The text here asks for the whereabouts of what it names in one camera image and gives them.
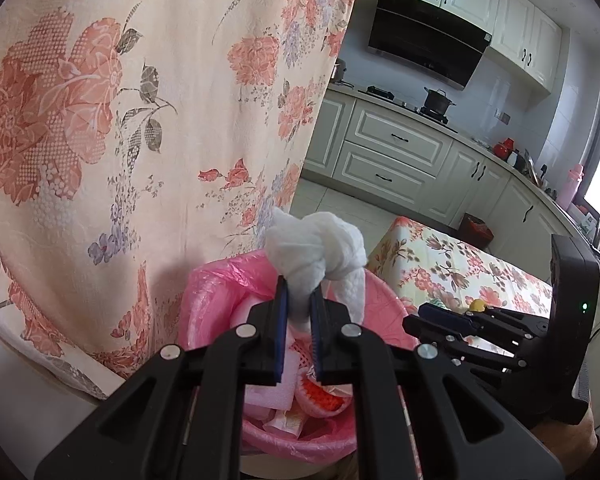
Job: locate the floral tablecloth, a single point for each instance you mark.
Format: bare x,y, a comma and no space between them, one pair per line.
455,265

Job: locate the small wall outlet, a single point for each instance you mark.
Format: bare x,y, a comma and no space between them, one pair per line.
503,117

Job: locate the yellow sponge piece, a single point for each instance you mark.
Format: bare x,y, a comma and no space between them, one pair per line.
476,306

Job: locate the pink thermos bottle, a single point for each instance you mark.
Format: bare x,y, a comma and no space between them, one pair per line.
570,187

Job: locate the black range hood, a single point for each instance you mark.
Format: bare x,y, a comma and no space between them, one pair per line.
425,40

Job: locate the small bin with red bag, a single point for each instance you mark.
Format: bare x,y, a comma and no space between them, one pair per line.
475,232

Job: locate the floral curtain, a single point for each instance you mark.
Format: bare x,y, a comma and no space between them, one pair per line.
130,110

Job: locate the black gas stove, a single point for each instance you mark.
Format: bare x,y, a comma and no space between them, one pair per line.
380,92

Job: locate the white kitchen cabinets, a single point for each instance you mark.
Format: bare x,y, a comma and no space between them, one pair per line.
515,20
395,150

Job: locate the black cooking pot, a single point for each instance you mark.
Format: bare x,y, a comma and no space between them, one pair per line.
437,102

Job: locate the pink bin with pink bag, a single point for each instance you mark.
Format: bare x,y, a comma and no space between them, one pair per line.
385,305

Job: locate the person's right hand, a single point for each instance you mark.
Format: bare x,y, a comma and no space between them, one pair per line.
565,440

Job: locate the white upper kitchen cabinets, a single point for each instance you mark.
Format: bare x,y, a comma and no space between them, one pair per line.
515,20

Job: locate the metal tray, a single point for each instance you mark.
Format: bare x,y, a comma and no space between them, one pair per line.
532,167

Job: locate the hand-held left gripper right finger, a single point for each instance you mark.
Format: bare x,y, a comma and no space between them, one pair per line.
317,340

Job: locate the pink and white foam fruit net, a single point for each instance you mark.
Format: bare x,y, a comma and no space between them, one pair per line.
325,397

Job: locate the white lower kitchen cabinets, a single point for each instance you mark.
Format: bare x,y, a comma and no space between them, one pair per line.
395,150

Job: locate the white paper towel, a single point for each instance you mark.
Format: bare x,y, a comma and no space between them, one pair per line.
310,245

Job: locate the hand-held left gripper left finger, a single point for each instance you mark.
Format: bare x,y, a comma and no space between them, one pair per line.
281,340

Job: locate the red kettle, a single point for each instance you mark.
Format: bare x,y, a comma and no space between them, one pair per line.
503,149

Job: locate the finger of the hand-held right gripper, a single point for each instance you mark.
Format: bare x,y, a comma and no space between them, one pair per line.
440,332
445,312

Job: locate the white foam sheet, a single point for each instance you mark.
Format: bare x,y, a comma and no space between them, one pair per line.
267,387

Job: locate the silver pressure cooker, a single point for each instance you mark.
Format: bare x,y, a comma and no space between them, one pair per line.
339,71

